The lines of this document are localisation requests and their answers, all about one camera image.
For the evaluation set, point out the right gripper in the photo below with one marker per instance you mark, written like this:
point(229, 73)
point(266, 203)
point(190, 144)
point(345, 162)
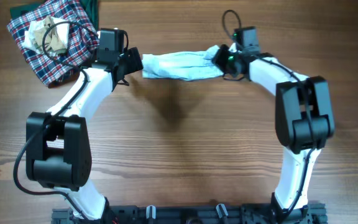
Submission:
point(222, 59)

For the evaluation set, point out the white crumpled garment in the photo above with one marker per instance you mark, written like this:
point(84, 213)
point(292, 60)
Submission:
point(29, 37)

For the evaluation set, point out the dark green garment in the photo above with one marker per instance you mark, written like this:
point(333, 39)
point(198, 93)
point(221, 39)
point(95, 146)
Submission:
point(91, 8)

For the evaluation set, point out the beige crumpled garment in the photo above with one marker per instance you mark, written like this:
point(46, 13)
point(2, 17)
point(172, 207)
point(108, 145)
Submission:
point(56, 41)

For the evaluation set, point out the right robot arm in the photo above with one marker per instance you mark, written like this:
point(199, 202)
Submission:
point(303, 123)

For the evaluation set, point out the light blue striped baby pants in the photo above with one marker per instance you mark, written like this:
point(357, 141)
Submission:
point(187, 66)

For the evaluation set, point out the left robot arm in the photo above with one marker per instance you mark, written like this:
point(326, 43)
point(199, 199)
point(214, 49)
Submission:
point(58, 153)

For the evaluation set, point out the red blue plaid garment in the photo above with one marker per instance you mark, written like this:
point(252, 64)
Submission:
point(80, 42)

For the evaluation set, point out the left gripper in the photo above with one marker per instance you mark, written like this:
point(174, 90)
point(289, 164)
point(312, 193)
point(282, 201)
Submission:
point(134, 62)

